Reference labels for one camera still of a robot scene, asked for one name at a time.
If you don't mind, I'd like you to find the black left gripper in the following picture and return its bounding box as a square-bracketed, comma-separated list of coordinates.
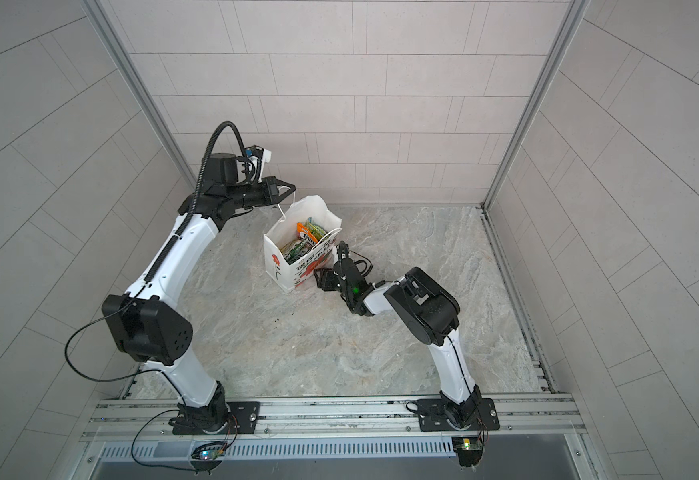
[224, 178, 296, 213]

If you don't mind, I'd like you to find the green Fox's candy packet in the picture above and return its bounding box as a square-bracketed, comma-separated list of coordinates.
[281, 238, 313, 265]

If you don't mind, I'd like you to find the white floral paper bag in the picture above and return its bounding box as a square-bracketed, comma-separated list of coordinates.
[263, 195, 342, 293]

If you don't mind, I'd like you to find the yellow-green Fox's candy packet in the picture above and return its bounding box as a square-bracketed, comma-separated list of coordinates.
[303, 217, 327, 241]

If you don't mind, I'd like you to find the orange Fox's candy packet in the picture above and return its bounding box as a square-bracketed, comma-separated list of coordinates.
[296, 223, 320, 244]

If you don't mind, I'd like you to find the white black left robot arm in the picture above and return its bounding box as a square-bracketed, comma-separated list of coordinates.
[102, 145, 295, 435]

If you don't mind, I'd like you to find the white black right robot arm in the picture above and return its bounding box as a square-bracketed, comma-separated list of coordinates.
[313, 242, 499, 438]

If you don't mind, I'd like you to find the right circuit board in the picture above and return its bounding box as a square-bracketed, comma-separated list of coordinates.
[451, 437, 485, 468]

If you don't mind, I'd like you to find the circuit board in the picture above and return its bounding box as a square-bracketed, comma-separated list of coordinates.
[190, 441, 228, 462]
[451, 437, 485, 468]

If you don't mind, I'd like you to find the left circuit board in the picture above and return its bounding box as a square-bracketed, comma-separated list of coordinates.
[190, 441, 228, 462]

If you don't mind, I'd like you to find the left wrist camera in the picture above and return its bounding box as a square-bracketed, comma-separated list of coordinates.
[242, 145, 271, 183]

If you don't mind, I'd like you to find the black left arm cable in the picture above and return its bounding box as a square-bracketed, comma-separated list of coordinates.
[63, 293, 170, 385]

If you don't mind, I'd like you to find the aluminium left corner post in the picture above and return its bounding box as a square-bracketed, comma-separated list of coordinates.
[81, 0, 196, 185]

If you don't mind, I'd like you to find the aluminium corner post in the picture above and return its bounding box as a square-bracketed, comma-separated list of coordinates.
[81, 0, 196, 185]
[482, 0, 591, 209]

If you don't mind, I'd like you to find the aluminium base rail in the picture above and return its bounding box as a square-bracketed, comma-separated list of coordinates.
[80, 393, 587, 441]

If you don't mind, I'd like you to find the aluminium right corner post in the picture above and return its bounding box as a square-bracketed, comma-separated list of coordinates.
[482, 0, 591, 209]

